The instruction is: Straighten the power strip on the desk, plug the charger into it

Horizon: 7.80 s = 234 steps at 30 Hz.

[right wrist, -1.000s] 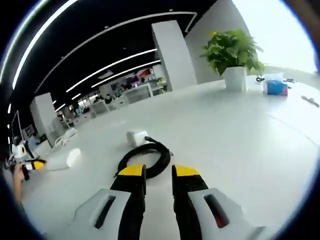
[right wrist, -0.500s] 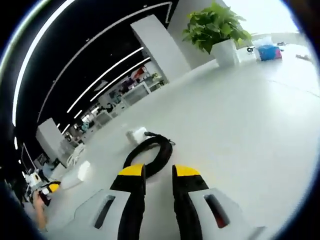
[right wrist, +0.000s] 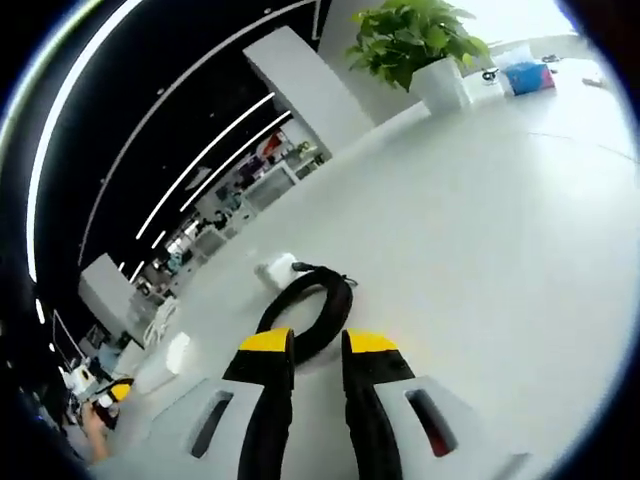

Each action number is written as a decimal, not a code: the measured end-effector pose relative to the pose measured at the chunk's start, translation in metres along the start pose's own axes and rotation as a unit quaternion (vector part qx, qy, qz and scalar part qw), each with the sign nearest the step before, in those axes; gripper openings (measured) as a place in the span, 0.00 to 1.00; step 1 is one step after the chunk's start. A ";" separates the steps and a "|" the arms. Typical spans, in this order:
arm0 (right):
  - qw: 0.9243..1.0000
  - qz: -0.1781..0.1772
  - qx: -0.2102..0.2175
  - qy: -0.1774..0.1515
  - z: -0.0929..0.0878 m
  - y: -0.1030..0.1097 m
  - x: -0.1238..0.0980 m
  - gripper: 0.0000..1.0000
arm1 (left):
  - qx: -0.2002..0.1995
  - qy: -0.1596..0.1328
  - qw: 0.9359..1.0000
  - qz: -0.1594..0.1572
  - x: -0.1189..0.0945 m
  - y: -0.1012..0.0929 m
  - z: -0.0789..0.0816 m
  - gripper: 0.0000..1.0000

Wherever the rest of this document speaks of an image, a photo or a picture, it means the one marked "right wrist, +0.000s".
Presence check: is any wide white pillar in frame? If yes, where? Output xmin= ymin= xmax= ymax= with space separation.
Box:
xmin=243 ymin=25 xmax=375 ymax=152

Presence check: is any white charger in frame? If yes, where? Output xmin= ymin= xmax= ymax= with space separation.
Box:
xmin=254 ymin=253 xmax=297 ymax=290

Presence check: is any person's left hand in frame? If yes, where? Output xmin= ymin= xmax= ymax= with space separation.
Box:
xmin=81 ymin=402 xmax=122 ymax=462

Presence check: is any white power strip cable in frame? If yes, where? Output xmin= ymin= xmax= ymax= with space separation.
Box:
xmin=143 ymin=297 xmax=180 ymax=346

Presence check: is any black charger cable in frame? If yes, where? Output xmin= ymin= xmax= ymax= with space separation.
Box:
xmin=253 ymin=259 xmax=360 ymax=362

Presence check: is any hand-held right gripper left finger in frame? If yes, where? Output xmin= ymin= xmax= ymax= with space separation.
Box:
xmin=149 ymin=324 xmax=297 ymax=480

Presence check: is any narrow white pillar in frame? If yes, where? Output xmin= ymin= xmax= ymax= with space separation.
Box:
xmin=78 ymin=252 xmax=146 ymax=347

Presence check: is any small white box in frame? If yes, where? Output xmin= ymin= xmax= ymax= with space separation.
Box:
xmin=462 ymin=67 xmax=504 ymax=104

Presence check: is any potted green plant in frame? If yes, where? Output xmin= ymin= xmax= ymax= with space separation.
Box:
xmin=344 ymin=0 xmax=494 ymax=115

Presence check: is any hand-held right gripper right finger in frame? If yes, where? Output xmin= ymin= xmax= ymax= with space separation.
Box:
xmin=341 ymin=327 xmax=534 ymax=480

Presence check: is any blue tissue box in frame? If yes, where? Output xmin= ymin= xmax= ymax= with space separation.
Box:
xmin=501 ymin=60 xmax=557 ymax=97

